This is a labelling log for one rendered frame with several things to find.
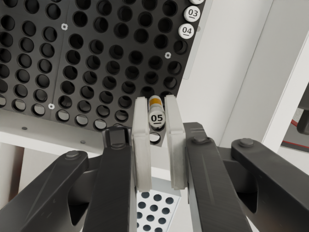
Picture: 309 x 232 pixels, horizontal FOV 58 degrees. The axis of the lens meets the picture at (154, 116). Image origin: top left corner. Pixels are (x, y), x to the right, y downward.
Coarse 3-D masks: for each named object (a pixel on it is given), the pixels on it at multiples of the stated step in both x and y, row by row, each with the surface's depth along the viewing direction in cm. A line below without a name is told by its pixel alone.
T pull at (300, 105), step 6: (306, 90) 25; (306, 96) 25; (300, 102) 25; (306, 102) 25; (300, 108) 26; (306, 108) 26; (306, 114) 26; (300, 120) 27; (306, 120) 26; (300, 126) 27; (306, 126) 26; (300, 132) 27; (306, 132) 26
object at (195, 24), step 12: (204, 0) 24; (180, 12) 24; (180, 24) 24; (192, 24) 24; (180, 36) 24; (192, 36) 24; (168, 60) 25; (180, 60) 25; (168, 72) 25; (180, 72) 25; (156, 132) 27; (156, 144) 28
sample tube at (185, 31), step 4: (184, 24) 23; (188, 24) 23; (180, 28) 23; (184, 28) 23; (188, 28) 23; (192, 28) 23; (180, 32) 23; (184, 32) 23; (188, 32) 23; (192, 32) 23; (184, 36) 23; (188, 36) 23
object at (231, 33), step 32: (224, 0) 30; (256, 0) 30; (224, 32) 31; (256, 32) 31; (224, 64) 32; (192, 96) 33; (224, 96) 33; (0, 128) 28; (32, 128) 30; (64, 128) 32; (224, 128) 34; (160, 160) 31
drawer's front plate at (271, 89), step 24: (288, 0) 26; (264, 24) 30; (288, 24) 25; (264, 48) 29; (288, 48) 24; (264, 72) 28; (288, 72) 23; (240, 96) 32; (264, 96) 26; (288, 96) 23; (240, 120) 30; (264, 120) 25; (288, 120) 24; (264, 144) 25
